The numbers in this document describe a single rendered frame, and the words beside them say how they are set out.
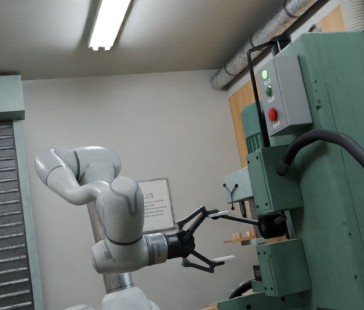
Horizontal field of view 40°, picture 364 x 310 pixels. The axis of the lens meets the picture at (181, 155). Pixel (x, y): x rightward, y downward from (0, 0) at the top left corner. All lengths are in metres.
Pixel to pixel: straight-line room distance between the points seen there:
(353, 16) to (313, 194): 2.01
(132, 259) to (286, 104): 0.62
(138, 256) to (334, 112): 0.66
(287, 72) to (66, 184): 0.90
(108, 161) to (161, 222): 2.56
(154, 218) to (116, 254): 3.03
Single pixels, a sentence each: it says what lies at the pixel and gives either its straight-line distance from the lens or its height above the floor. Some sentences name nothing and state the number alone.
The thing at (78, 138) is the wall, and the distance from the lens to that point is 4.45.
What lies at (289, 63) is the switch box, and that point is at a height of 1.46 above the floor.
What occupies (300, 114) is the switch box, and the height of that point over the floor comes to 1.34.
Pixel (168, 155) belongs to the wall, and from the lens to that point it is 4.57.
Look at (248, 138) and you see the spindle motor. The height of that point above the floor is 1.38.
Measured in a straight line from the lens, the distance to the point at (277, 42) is 1.43.
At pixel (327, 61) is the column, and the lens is 1.16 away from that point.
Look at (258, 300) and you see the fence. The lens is 1.38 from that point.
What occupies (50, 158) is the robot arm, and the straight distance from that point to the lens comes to 1.85.
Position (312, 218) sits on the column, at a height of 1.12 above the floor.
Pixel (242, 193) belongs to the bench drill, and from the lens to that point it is 3.82.
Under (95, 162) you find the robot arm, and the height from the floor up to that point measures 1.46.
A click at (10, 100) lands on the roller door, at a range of 4.23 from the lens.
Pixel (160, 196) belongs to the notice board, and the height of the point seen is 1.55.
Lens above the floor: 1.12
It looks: 10 degrees up
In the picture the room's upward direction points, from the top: 10 degrees counter-clockwise
